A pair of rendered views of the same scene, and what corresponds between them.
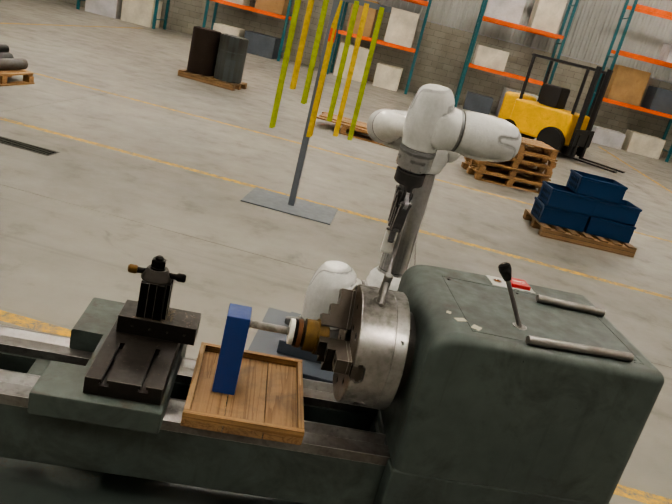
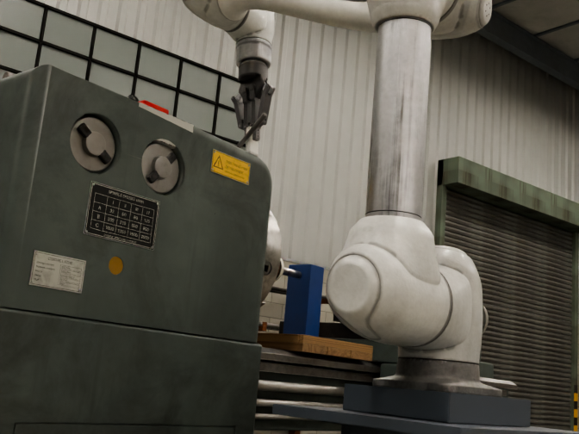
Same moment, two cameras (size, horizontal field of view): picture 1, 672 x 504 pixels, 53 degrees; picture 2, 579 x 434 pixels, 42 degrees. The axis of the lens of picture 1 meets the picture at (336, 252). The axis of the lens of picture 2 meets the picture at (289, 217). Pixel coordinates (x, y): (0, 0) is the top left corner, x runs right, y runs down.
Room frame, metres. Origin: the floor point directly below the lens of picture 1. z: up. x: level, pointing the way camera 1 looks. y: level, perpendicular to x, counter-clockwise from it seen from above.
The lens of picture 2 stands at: (3.10, -1.22, 0.80)
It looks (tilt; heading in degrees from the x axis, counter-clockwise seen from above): 12 degrees up; 139
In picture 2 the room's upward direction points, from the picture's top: 5 degrees clockwise
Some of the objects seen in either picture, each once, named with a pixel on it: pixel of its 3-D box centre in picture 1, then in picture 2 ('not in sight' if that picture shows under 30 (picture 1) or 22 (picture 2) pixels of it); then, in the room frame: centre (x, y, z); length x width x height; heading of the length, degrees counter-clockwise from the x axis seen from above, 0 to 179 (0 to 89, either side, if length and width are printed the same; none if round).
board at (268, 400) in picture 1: (247, 389); (284, 345); (1.58, 0.14, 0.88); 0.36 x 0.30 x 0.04; 8
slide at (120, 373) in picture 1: (141, 347); (353, 333); (1.55, 0.43, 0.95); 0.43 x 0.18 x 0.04; 8
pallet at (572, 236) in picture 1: (586, 207); not in sight; (8.37, -2.90, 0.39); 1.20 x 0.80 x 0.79; 95
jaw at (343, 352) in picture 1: (339, 357); not in sight; (1.52, -0.07, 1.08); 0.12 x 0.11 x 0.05; 8
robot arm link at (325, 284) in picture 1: (332, 292); (438, 303); (2.20, -0.02, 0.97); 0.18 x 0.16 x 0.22; 99
